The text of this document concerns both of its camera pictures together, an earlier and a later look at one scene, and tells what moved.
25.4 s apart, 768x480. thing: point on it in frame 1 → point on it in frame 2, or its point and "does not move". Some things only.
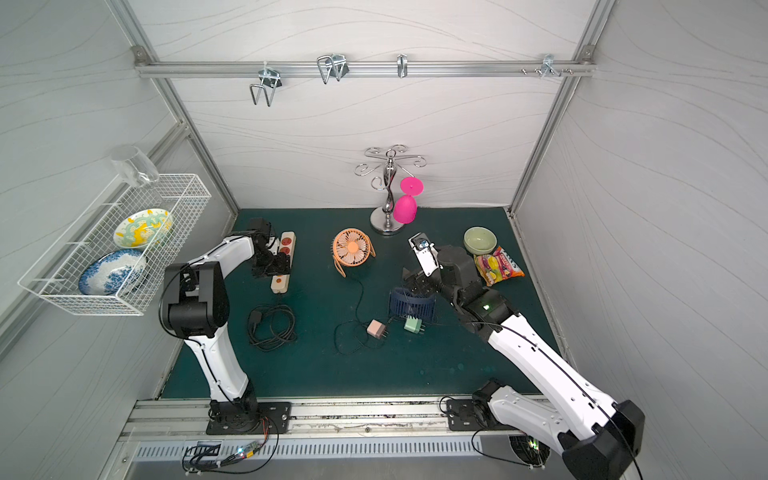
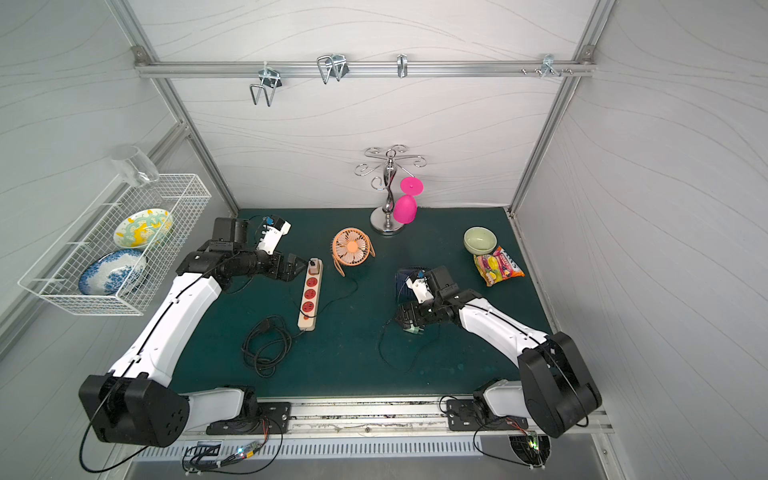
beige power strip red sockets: (286, 244) → (310, 300)
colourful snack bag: (497, 266) does not move
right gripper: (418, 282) → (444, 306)
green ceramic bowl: (480, 240) does not move
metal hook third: (402, 64) does not move
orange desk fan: (351, 247) does not move
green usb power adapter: (414, 324) does not move
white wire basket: (116, 248) does not move
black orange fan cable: (351, 321) → (338, 299)
